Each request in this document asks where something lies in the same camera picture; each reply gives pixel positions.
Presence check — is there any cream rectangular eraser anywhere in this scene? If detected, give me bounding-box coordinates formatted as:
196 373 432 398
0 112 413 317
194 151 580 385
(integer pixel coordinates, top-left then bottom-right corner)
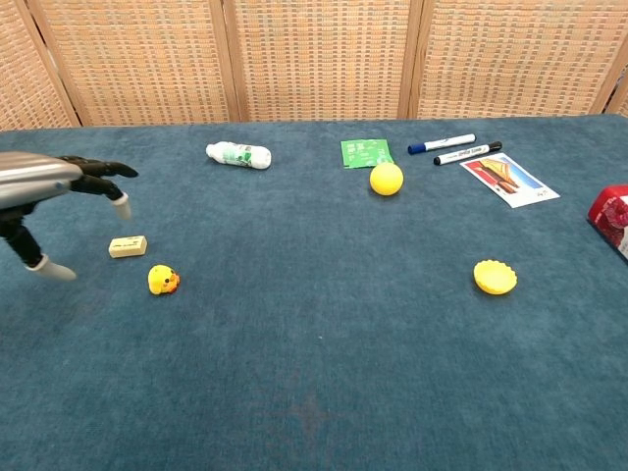
108 235 149 259

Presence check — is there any picture card with white border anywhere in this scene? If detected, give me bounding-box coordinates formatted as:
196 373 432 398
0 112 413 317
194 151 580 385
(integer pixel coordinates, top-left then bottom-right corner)
458 152 561 210

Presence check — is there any blue-capped white marker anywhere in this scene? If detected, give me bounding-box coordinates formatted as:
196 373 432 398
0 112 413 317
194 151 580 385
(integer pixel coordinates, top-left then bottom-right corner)
407 132 477 156

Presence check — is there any yellow scalloped cap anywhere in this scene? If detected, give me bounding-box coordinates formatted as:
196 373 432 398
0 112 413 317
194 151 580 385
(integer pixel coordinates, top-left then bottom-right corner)
472 259 519 296

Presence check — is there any green square packet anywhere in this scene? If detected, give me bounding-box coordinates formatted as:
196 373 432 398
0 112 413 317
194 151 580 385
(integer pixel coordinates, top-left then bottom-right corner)
340 138 395 169

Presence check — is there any white green-label plastic bottle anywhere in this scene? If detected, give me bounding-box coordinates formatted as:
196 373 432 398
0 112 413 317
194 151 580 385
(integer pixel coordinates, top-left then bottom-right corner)
205 140 273 171

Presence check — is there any red white package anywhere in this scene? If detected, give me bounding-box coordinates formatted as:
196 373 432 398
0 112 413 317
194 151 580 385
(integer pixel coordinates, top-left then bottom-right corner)
587 183 628 262

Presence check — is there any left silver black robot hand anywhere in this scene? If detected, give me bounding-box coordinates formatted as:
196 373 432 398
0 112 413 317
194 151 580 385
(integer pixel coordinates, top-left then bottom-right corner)
0 150 140 282

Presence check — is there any yellow rubber duck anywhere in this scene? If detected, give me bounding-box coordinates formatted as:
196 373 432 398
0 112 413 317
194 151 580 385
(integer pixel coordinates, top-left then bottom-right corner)
147 264 182 296

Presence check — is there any black-capped white marker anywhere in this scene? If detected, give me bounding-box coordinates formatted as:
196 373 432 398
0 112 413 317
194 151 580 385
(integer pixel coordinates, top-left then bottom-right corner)
433 140 503 167

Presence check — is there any yellow ball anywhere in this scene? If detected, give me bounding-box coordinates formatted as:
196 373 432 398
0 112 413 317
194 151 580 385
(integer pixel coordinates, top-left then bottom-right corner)
369 162 405 198

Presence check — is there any woven wooden folding screen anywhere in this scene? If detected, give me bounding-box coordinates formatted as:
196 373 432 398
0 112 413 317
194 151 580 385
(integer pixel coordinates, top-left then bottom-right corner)
0 0 628 132

